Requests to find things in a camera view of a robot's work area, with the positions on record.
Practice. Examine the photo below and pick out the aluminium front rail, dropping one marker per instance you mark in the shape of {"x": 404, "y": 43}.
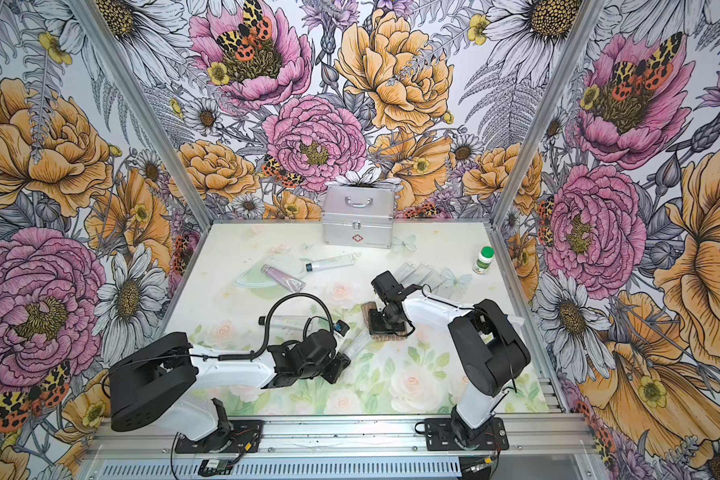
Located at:
{"x": 310, "y": 437}

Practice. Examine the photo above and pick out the right aluminium corner post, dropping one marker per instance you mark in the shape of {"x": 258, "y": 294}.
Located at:
{"x": 575, "y": 47}

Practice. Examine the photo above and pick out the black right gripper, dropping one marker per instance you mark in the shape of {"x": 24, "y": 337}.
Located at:
{"x": 374, "y": 326}

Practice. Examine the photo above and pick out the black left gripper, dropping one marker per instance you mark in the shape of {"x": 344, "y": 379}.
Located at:
{"x": 337, "y": 364}

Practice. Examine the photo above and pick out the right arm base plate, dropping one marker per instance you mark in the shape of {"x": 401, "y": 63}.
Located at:
{"x": 452, "y": 434}

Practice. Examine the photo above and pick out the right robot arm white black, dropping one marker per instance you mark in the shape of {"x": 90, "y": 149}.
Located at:
{"x": 491, "y": 352}

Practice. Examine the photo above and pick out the aluminium corner post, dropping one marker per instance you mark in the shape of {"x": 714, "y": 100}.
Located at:
{"x": 86, "y": 12}
{"x": 575, "y": 47}

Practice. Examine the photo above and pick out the left aluminium corner post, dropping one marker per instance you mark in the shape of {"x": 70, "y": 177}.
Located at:
{"x": 86, "y": 12}

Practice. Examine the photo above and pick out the white tube teal cap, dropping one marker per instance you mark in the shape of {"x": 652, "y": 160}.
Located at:
{"x": 341, "y": 261}

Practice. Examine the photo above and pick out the white tube dark blue cap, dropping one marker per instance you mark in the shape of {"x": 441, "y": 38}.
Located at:
{"x": 434, "y": 280}

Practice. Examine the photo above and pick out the purple metallic tube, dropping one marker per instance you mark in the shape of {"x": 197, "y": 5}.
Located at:
{"x": 287, "y": 281}

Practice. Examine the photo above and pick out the white slotted cable duct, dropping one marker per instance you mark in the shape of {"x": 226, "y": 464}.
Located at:
{"x": 428, "y": 467}

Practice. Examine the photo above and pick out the white bottle green cap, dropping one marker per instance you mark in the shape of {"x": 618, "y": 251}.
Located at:
{"x": 483, "y": 260}

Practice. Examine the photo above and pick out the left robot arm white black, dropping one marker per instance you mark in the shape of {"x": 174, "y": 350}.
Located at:
{"x": 158, "y": 384}

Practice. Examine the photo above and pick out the silver aluminium first aid case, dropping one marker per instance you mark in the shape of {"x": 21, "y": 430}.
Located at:
{"x": 358, "y": 217}

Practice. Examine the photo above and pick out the white tube red cap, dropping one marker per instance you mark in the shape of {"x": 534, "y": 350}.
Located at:
{"x": 449, "y": 292}

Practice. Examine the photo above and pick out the white tube purple cap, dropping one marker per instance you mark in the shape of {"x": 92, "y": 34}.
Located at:
{"x": 421, "y": 275}
{"x": 355, "y": 347}

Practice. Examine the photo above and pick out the brown striped towel cloth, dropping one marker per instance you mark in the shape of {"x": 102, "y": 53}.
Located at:
{"x": 379, "y": 327}

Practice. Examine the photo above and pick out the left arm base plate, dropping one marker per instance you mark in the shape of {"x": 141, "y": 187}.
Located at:
{"x": 234, "y": 437}

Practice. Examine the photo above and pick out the white tube black cap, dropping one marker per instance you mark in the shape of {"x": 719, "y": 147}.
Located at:
{"x": 404, "y": 271}

